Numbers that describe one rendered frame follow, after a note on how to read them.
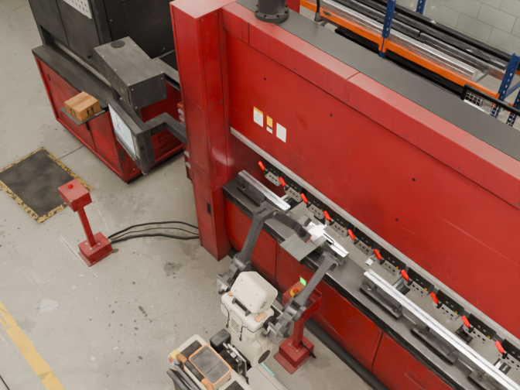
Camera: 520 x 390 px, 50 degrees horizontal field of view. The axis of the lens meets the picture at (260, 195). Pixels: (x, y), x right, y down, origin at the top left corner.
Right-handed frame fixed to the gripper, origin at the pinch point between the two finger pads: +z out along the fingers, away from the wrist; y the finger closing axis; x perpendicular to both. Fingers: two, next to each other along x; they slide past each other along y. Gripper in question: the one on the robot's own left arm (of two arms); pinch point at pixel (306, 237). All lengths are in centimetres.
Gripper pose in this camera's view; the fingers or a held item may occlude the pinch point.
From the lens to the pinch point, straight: 370.6
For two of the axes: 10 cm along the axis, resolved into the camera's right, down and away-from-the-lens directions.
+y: -6.7, -5.4, 5.1
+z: 3.4, 3.8, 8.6
